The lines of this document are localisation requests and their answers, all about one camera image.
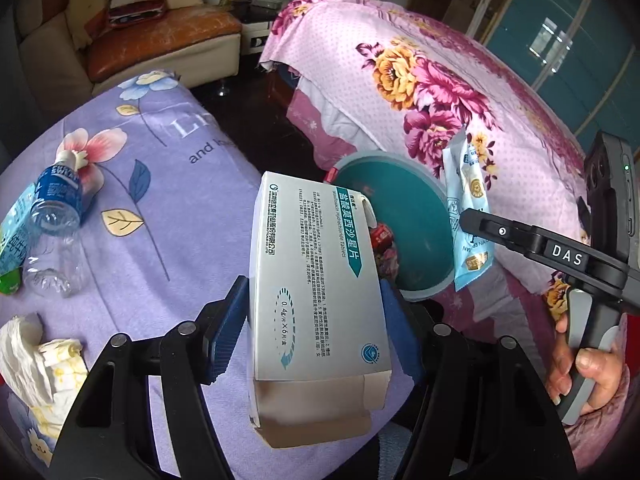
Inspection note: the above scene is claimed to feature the teal round bin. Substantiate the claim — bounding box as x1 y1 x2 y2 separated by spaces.
327 152 458 303

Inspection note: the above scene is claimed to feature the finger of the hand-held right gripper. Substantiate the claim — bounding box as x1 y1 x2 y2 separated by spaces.
459 208 543 257

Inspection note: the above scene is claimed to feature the clear blue-label plastic bottle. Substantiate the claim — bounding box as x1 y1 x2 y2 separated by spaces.
22 150 91 298

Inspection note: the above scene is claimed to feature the white teal medicine box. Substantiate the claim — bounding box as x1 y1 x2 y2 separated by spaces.
247 171 393 448

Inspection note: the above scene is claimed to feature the crumpled yellow-print tissue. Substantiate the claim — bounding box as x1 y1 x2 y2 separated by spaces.
35 337 89 438

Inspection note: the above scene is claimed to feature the orange seat cushion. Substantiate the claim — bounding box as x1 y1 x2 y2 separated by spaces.
82 5 243 83

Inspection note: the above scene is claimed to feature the person's right hand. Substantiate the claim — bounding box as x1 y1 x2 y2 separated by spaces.
545 310 631 411

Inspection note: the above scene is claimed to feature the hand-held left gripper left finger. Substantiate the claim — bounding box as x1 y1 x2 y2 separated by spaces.
47 275 251 480

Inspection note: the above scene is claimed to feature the light blue snack packet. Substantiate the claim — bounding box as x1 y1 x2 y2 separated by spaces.
442 127 496 293

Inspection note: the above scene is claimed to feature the light blue milk carton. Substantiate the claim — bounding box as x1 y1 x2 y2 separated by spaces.
0 182 38 295

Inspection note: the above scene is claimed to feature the crumpled white tissue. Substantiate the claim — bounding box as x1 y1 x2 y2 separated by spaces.
0 312 51 408

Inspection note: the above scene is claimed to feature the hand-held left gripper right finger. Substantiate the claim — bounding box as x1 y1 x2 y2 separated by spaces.
377 277 581 480

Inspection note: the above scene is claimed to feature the pink floral quilt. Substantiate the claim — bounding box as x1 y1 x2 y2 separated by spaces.
257 0 640 471

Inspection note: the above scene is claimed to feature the black side table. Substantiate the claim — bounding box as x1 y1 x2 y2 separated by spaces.
227 0 311 76

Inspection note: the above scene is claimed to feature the teal glass cabinet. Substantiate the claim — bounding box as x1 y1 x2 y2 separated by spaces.
480 0 640 146

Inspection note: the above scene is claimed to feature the pink cartoon can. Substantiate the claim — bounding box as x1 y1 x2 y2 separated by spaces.
375 256 402 281

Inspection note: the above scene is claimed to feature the red soda can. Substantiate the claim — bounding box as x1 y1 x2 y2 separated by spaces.
369 224 401 260

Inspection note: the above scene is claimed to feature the yellow pillow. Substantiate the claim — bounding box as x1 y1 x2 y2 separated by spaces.
65 0 116 51

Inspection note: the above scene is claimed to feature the purple floral blanket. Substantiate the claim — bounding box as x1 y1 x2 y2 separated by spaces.
0 70 416 480

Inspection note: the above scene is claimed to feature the beige sofa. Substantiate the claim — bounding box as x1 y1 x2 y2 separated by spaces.
12 0 243 111

